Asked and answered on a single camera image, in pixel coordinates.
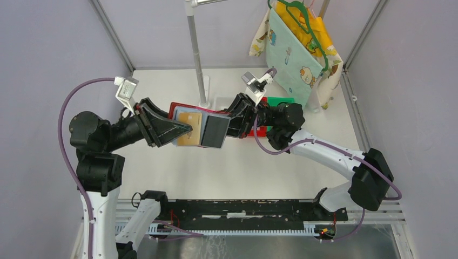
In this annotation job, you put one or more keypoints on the red leather card holder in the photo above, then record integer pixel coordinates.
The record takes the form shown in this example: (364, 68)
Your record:
(196, 117)

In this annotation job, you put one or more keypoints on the green plastic bin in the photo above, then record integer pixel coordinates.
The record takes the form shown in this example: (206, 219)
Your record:
(275, 101)

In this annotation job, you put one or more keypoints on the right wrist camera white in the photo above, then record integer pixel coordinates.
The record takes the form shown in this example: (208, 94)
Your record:
(256, 87)

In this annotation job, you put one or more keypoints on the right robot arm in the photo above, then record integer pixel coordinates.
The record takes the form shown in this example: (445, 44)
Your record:
(368, 175)

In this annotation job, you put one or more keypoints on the mint cartoon cloth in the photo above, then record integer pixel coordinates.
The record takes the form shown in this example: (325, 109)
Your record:
(297, 71)

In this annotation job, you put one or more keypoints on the green clothes hanger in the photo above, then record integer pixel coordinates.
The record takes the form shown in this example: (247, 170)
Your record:
(296, 39)

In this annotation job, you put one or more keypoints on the silver stand pole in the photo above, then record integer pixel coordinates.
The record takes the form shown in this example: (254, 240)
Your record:
(189, 8)

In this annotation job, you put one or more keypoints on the cream cartoon cloth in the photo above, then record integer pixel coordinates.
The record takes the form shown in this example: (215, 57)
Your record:
(322, 94)

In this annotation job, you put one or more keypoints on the red plastic bin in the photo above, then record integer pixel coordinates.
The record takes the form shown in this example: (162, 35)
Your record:
(262, 130)

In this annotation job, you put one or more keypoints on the white stand base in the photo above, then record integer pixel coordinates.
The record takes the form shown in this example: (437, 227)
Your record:
(204, 90)

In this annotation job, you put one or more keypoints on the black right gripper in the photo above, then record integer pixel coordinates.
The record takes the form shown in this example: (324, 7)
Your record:
(242, 114)

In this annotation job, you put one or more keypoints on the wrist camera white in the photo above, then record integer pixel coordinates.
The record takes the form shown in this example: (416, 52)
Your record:
(126, 89)
(256, 87)

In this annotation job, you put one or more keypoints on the dark grey credit card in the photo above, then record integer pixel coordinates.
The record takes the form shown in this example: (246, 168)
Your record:
(215, 131)

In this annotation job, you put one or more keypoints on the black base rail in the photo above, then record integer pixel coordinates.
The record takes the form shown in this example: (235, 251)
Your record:
(289, 214)

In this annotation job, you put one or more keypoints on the white plastic bin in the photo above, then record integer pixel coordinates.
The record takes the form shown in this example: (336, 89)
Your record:
(222, 102)

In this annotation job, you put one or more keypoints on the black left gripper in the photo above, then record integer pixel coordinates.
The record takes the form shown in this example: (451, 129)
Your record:
(155, 123)

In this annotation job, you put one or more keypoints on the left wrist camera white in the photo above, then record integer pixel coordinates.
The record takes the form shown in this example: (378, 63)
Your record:
(126, 89)

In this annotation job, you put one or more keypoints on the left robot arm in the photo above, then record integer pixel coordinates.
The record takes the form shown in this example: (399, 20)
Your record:
(99, 176)

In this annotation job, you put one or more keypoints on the yellow garment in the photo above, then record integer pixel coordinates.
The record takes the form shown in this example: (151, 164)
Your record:
(309, 29)

